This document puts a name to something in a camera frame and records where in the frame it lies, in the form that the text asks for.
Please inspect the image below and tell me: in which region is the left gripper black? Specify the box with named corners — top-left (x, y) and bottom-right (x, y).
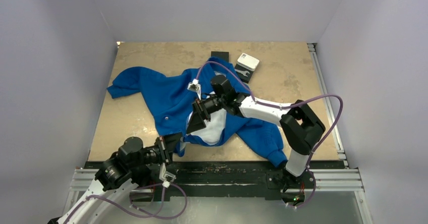
top-left (129, 131), bottom-right (182, 169)

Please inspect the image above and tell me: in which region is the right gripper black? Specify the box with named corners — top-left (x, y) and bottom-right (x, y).
top-left (186, 95), bottom-right (226, 133)

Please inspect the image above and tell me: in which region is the blue zip jacket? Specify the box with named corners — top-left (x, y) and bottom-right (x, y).
top-left (107, 57), bottom-right (287, 166)

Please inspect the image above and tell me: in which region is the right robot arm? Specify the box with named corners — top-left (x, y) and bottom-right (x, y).
top-left (186, 75), bottom-right (326, 187)

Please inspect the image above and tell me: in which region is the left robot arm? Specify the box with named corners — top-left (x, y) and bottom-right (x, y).
top-left (49, 133), bottom-right (183, 223)

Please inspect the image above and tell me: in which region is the black flat block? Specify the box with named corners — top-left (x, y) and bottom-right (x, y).
top-left (210, 51), bottom-right (230, 62)
top-left (234, 65), bottom-right (254, 83)

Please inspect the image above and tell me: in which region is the silver wrench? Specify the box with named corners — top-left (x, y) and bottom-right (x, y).
top-left (235, 69), bottom-right (250, 77)

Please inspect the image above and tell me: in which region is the white small box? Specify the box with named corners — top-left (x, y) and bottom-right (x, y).
top-left (237, 53), bottom-right (260, 72)

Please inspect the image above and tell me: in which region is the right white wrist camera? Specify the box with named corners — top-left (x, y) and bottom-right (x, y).
top-left (187, 79), bottom-right (201, 99)

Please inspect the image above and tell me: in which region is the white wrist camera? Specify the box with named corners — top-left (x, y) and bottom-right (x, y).
top-left (159, 163), bottom-right (176, 188)
top-left (187, 79), bottom-right (201, 99)

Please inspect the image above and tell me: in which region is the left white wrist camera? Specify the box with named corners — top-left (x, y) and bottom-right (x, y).
top-left (159, 163), bottom-right (176, 188)

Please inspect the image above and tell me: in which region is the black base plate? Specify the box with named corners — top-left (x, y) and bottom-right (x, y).
top-left (83, 160), bottom-right (345, 202)

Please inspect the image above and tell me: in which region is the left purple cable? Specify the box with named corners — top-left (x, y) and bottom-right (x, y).
top-left (63, 182), bottom-right (188, 224)

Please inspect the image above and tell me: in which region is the right side aluminium rail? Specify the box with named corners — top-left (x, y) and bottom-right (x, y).
top-left (307, 42), bottom-right (348, 163)

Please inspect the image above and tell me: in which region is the aluminium frame rail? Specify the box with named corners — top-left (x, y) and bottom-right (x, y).
top-left (60, 168), bottom-right (374, 224)

